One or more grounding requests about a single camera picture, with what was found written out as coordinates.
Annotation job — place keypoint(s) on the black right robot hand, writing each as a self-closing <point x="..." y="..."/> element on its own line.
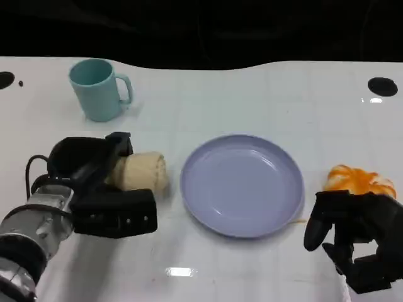
<point x="378" y="220"/>

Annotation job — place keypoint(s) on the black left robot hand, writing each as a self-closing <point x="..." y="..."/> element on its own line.
<point x="85" y="157"/>

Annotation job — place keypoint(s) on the beige towel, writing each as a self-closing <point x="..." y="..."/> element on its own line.
<point x="145" y="171"/>

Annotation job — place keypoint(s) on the orange and white bread roll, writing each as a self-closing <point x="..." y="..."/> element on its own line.
<point x="359" y="179"/>

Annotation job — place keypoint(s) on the pale green mug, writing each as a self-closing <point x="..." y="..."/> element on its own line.
<point x="96" y="94"/>

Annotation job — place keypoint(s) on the lilac plate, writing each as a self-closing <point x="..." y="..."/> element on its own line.
<point x="242" y="188"/>

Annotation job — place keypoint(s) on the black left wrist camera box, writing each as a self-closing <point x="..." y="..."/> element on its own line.
<point x="119" y="217"/>

